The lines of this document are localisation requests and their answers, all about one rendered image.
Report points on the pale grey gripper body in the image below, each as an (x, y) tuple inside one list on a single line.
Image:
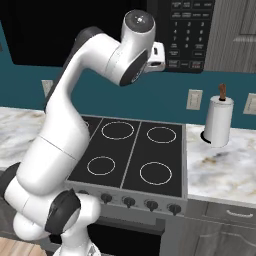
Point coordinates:
[(158, 67)]

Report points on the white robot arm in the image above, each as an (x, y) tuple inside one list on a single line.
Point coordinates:
[(60, 140)]

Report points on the black microwave oven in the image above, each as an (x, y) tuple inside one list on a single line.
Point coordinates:
[(186, 33)]

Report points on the black microwave door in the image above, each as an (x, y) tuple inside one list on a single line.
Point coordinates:
[(40, 30)]

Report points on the white paper towel roll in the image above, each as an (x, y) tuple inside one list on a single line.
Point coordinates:
[(219, 121)]

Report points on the black hob with steel panel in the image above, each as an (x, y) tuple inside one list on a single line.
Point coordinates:
[(153, 156)]

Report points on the black hob knob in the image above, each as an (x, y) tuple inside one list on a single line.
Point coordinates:
[(174, 209), (129, 201), (151, 204), (106, 198), (83, 192)]

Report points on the grey drawer front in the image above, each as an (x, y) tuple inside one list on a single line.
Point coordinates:
[(230, 215)]

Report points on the black oven door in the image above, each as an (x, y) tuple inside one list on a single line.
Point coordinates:
[(130, 241)]

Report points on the grey base cupboard door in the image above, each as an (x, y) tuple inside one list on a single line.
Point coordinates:
[(210, 240)]

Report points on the grey base cupboard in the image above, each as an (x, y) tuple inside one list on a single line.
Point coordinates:
[(6, 218)]

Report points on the beige wall outlet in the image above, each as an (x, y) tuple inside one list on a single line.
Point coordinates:
[(47, 88), (194, 99), (250, 104)]

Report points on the grey wall cupboard door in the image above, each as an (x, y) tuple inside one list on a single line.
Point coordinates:
[(230, 36)]

